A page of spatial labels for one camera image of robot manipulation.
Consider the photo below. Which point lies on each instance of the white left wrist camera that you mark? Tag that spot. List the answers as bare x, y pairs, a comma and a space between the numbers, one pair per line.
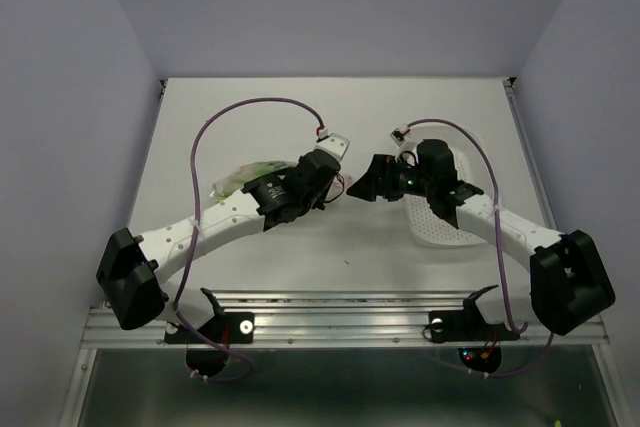
334, 145

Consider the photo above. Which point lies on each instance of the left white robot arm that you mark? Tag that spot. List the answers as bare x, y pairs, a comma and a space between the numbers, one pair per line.
137, 273

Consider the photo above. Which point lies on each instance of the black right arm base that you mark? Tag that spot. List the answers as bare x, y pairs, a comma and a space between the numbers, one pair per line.
455, 326

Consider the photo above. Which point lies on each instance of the clear zip top bag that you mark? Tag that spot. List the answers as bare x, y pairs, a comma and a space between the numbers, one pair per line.
217, 194

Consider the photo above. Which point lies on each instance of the aluminium rail frame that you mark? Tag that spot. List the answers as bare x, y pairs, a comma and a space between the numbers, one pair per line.
340, 296

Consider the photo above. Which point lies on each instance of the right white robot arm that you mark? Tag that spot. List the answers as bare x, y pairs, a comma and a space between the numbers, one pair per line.
568, 283

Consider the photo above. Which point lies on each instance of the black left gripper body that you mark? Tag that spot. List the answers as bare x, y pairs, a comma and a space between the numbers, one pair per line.
316, 201

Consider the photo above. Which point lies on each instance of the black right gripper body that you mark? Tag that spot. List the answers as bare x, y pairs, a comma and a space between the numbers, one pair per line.
412, 182

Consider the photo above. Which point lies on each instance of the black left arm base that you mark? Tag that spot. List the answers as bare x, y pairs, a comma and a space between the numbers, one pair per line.
212, 355

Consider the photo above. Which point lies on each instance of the white perforated plastic basket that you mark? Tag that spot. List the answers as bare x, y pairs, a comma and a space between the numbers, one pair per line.
425, 228

